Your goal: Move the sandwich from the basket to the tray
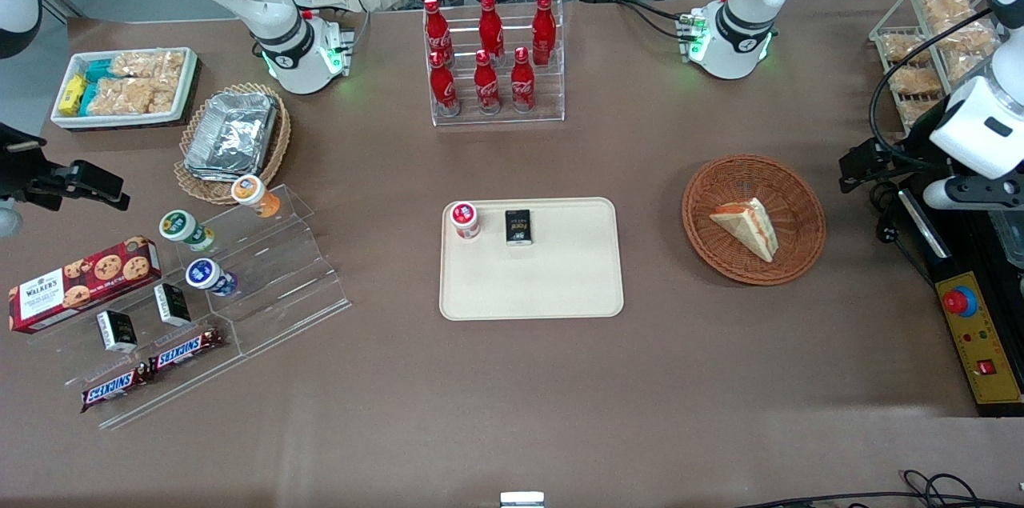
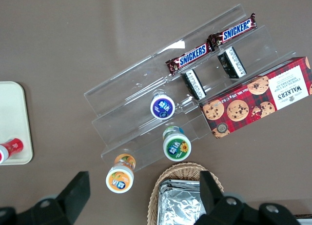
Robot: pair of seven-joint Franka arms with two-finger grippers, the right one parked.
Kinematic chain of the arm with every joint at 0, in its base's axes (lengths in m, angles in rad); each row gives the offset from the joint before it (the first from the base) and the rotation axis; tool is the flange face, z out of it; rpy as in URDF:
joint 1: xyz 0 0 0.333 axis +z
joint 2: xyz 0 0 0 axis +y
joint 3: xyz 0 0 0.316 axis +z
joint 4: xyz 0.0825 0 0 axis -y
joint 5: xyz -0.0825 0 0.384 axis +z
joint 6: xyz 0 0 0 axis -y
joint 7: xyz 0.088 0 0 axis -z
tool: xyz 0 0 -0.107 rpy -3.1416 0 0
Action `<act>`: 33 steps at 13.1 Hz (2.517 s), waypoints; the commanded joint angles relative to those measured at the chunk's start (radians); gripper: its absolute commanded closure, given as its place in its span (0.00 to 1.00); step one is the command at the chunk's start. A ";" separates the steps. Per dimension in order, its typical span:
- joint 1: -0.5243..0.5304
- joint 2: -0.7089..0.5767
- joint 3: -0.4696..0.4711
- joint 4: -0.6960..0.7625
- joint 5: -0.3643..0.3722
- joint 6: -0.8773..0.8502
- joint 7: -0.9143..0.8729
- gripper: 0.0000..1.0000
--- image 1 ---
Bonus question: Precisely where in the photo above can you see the red cola bottle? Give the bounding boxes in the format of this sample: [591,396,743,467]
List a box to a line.
[423,0,454,67]
[429,50,462,118]
[531,0,558,66]
[478,0,506,66]
[473,49,502,116]
[510,46,537,114]

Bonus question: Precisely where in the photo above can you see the yellow snack packet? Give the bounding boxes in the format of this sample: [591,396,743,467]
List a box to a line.
[59,74,88,116]

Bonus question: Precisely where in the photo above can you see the light tan wicker basket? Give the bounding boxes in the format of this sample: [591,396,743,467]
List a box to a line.
[174,82,292,206]

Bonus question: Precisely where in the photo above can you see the beige plastic tray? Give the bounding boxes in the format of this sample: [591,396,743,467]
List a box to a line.
[438,197,626,322]

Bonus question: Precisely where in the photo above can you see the black base cable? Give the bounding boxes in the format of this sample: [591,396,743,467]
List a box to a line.
[614,0,698,42]

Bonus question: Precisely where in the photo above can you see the white wire basket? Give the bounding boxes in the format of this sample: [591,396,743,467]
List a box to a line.
[869,0,1010,134]

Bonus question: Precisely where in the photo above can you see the black cable loop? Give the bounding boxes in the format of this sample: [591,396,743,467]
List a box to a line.
[734,469,1024,508]

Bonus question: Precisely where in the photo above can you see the triangular sandwich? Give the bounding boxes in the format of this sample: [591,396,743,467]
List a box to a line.
[709,198,780,264]

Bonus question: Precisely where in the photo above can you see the white rectangular snack tray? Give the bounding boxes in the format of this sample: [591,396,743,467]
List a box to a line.
[49,46,200,131]

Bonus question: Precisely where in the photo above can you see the green gum bottle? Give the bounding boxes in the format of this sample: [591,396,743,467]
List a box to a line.
[158,209,217,254]

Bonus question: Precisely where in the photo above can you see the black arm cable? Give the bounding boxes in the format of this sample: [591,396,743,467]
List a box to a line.
[870,7,994,166]

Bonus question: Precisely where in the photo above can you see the red gum bottle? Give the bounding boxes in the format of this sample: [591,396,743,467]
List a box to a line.
[449,201,482,242]

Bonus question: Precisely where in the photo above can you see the Snickers chocolate bar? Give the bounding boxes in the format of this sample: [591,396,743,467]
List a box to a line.
[79,362,154,414]
[147,326,226,375]

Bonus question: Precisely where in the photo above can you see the clear acrylic bottle rack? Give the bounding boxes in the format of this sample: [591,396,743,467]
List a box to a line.
[423,0,566,128]

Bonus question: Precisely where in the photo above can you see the stack of foil trays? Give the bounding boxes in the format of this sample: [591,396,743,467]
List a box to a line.
[183,91,279,182]

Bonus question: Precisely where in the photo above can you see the clear acrylic stepped stand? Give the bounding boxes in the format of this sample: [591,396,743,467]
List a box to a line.
[28,183,354,431]

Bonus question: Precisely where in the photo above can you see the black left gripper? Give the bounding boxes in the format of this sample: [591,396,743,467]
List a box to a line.
[839,100,958,194]

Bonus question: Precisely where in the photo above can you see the orange gum bottle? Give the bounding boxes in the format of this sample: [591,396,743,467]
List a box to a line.
[230,174,282,220]

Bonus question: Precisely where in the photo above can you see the blue gum bottle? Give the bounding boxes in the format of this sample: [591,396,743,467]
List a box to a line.
[185,258,239,298]

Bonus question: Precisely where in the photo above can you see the small black gum box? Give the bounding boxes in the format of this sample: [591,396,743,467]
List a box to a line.
[504,208,535,247]
[153,282,194,328]
[95,309,139,354]

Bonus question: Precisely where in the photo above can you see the yellow emergency stop box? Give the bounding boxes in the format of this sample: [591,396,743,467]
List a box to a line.
[934,271,1024,407]

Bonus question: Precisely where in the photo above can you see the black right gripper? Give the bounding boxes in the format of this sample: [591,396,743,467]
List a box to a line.
[0,122,131,213]

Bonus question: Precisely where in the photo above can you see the black side stand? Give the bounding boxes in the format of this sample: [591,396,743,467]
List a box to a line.
[894,164,1024,418]

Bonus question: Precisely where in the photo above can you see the clear plastic container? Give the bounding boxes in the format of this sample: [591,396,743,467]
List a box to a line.
[992,207,1024,270]

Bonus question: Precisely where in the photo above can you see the brown round wicker basket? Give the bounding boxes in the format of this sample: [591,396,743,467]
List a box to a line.
[682,154,827,287]

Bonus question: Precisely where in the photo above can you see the red Walkers cookie box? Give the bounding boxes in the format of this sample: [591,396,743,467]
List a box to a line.
[7,235,163,335]

